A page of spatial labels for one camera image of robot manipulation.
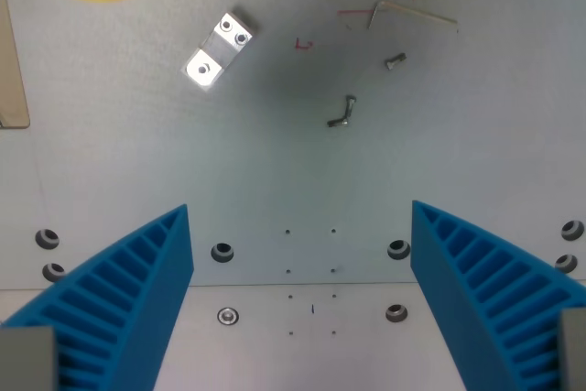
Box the aluminium bracket with holes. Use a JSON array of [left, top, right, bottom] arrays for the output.
[[181, 8, 258, 93]]

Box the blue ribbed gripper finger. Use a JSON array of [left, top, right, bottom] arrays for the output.
[[0, 203, 194, 391], [409, 200, 586, 391]]

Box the silver countersunk screw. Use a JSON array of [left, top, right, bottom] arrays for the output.
[[217, 306, 240, 327]]

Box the thin wooden board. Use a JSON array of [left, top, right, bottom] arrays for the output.
[[0, 0, 31, 130]]

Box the metal hex allen key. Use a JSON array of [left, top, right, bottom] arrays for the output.
[[366, 0, 460, 34]]

